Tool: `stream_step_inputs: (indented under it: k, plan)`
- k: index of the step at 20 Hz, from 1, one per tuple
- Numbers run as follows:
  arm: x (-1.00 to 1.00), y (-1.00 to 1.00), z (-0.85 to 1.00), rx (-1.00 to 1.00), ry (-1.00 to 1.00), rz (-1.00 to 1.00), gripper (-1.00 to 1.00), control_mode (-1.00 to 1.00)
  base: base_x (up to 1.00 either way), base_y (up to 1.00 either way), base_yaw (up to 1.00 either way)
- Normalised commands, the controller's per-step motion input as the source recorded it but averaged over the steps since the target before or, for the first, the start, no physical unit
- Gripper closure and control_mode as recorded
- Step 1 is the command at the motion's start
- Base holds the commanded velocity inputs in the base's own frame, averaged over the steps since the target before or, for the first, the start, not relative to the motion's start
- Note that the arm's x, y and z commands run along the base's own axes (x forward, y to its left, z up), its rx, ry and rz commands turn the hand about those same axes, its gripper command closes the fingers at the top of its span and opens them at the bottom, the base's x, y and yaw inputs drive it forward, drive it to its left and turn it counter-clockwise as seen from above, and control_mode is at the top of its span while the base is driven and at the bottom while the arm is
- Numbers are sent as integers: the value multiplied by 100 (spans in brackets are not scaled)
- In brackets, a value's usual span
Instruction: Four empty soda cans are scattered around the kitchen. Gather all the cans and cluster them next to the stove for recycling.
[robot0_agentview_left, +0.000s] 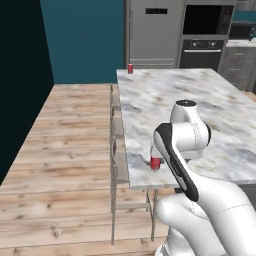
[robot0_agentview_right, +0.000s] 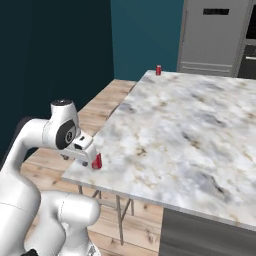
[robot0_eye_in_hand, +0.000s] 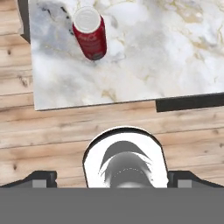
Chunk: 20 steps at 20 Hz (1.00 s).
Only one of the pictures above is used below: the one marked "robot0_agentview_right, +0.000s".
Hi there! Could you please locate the grey fridge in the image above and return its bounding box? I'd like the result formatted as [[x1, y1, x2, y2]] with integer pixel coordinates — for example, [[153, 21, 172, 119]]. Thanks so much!
[[176, 0, 256, 78]]

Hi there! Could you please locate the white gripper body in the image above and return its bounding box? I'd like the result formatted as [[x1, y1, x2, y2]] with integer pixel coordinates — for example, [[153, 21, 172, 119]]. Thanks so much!
[[60, 140, 98, 166]]

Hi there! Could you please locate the dark wall oven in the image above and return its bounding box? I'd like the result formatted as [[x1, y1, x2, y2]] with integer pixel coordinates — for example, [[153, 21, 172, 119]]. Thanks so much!
[[237, 0, 256, 80]]

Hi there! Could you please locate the metal stool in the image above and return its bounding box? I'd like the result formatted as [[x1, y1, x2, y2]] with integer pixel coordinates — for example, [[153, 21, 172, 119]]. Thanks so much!
[[77, 184, 135, 247]]

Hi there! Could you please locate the grey island cabinet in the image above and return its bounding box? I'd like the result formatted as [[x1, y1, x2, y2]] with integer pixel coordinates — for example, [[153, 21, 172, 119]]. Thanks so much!
[[158, 206, 256, 256]]

